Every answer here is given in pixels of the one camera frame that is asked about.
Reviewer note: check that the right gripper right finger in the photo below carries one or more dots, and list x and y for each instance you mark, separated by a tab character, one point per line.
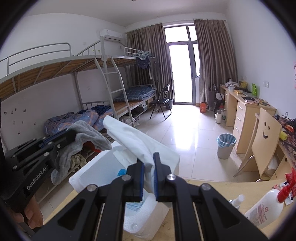
200	212

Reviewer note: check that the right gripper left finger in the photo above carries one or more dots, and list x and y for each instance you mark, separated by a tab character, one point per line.
96	213

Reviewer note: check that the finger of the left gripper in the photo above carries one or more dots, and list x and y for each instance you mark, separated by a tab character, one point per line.
57	138

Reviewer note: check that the grey cloth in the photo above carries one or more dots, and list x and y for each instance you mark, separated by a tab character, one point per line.
84	133

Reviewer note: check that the white tissue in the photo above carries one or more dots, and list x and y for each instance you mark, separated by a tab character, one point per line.
139	146

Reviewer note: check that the person's left hand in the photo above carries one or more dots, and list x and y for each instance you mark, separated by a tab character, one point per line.
32	213

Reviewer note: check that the blue orange plaid quilt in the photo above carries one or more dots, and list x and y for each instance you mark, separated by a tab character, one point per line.
93	117

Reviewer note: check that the red plastic bag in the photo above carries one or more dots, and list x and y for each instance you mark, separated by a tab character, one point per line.
90	146

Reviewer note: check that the white foam box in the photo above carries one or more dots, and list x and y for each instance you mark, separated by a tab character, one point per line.
145	223

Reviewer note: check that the white lotion pump bottle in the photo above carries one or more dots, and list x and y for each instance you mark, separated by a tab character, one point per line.
271	205

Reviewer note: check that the grey trash bin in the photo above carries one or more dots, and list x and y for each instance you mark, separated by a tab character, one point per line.
226	142

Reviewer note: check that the grey metal bunk bed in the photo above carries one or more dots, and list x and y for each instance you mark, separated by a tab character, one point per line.
53	77

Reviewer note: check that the folded blue checked blanket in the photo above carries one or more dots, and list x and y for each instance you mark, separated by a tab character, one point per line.
135	93

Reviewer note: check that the white thermos jug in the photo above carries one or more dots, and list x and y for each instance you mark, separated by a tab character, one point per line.
218	116

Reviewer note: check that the wooden smiley chair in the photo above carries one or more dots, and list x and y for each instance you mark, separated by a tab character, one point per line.
266	135

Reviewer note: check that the orange box on floor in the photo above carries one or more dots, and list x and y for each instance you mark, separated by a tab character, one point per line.
203	107

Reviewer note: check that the light wood desk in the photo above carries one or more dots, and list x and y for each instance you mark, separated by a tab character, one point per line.
241	116

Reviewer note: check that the black folding chair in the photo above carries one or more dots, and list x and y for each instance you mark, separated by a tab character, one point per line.
162	101

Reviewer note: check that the dark hanging clothes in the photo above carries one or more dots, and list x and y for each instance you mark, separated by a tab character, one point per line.
143	63

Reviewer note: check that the white air conditioner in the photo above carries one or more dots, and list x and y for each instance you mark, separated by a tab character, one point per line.
111	34

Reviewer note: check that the left brown curtain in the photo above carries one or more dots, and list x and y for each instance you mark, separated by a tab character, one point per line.
151	39

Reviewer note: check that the brown curtain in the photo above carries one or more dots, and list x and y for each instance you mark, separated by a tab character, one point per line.
216	55
151	39

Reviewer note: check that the right brown curtain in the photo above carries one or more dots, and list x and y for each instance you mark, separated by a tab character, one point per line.
216	55

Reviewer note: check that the balcony glass door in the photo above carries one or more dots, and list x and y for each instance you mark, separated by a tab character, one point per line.
185	63

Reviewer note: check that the pink cartoon wall picture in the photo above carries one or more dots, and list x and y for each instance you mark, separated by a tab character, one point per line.
294	79

